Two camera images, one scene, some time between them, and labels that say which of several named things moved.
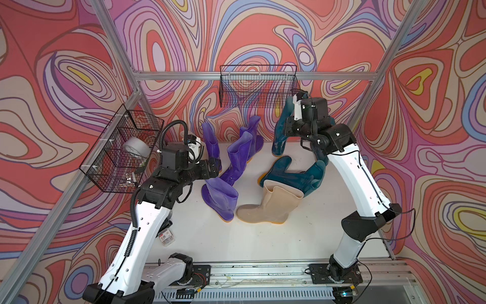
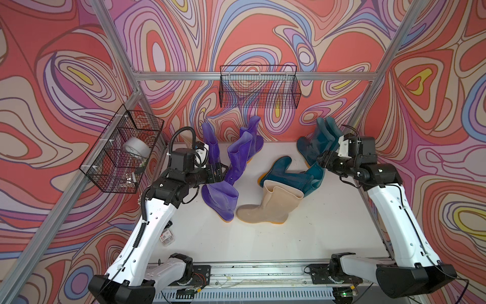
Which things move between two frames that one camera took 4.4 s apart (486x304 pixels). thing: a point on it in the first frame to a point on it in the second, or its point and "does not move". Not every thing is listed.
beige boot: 205,155 to 186,135
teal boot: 317,170 does not move
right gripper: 290,123 to 327,159
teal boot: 278,171 does not move
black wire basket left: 124,149 does not move
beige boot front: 278,203 does not move
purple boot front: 221,197 does not move
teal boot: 279,141 to 309,149
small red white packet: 166,237 does not move
